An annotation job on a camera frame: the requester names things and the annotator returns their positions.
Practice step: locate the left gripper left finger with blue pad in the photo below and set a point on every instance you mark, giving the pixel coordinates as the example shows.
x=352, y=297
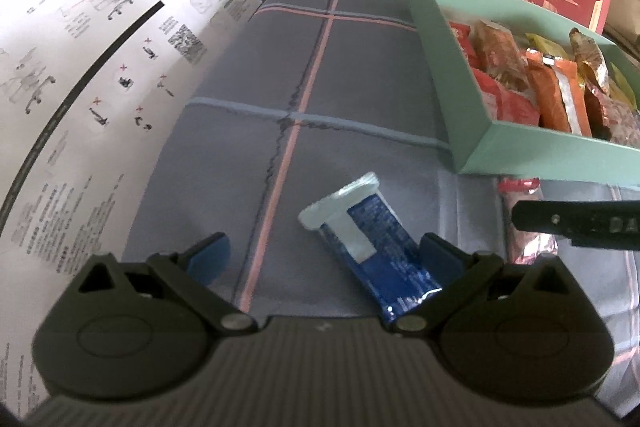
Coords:
x=188, y=275

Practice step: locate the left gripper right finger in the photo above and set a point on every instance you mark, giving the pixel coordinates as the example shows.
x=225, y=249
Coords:
x=460, y=278

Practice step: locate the pink red candy packet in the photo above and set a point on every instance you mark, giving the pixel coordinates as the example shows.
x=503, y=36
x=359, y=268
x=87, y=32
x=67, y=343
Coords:
x=526, y=239

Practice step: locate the blue white snack packet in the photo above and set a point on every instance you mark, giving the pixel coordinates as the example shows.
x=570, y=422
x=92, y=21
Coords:
x=363, y=231

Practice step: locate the orange silver snack bar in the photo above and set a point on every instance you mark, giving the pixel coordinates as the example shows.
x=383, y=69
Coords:
x=560, y=98

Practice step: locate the mint green cardboard box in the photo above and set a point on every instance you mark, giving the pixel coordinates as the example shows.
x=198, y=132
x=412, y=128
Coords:
x=492, y=129

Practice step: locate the large red snack packet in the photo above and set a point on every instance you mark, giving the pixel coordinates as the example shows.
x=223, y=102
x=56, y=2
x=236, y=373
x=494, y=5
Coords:
x=503, y=104

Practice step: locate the small red snack packet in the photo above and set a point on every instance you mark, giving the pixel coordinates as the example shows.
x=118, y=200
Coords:
x=462, y=33

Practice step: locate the yellow snack packet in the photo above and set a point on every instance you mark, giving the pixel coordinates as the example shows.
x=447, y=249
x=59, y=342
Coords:
x=546, y=46

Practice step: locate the yellow green small packet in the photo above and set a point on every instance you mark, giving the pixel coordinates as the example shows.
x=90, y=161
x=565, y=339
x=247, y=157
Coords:
x=620, y=88

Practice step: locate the gold orange crinkled snack bag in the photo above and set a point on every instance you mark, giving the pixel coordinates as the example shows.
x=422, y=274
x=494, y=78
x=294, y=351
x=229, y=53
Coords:
x=590, y=60

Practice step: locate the orange sausage snack packet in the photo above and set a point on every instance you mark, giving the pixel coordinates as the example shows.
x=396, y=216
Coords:
x=500, y=55

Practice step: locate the plaid blue grey bedsheet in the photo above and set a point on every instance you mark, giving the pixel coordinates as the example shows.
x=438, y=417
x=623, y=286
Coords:
x=311, y=96

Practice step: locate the white printed instruction sheet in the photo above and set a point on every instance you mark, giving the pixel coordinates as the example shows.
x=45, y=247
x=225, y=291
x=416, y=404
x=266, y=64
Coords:
x=90, y=91

